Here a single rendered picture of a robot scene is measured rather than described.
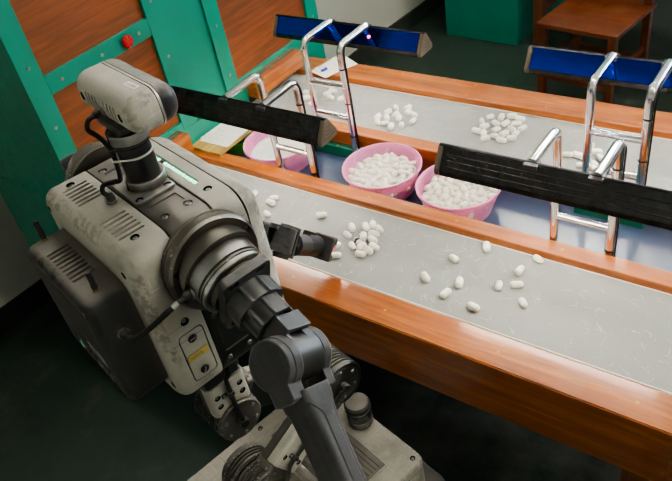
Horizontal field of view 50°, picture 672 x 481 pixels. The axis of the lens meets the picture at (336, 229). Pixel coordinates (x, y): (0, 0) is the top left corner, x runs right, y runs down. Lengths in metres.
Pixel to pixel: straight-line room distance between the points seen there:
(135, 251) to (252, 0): 1.91
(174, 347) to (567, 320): 1.02
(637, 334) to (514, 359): 0.30
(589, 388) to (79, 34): 1.74
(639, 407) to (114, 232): 1.12
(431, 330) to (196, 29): 1.44
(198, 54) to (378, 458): 1.55
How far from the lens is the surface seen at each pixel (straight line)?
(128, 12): 2.49
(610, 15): 4.03
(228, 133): 2.71
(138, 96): 1.09
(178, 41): 2.63
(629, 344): 1.82
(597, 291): 1.93
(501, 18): 4.80
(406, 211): 2.16
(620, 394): 1.69
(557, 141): 1.85
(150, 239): 1.11
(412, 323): 1.82
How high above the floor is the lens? 2.08
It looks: 38 degrees down
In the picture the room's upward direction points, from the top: 12 degrees counter-clockwise
